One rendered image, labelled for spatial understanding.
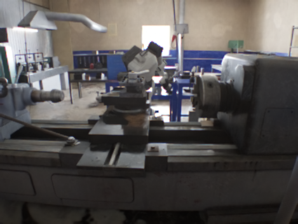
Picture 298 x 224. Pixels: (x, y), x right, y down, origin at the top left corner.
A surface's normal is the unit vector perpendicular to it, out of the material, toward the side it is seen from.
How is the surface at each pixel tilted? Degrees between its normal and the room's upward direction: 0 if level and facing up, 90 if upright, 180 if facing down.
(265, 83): 90
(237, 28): 90
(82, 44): 90
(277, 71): 90
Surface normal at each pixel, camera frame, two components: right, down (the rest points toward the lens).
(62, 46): -0.04, 0.33
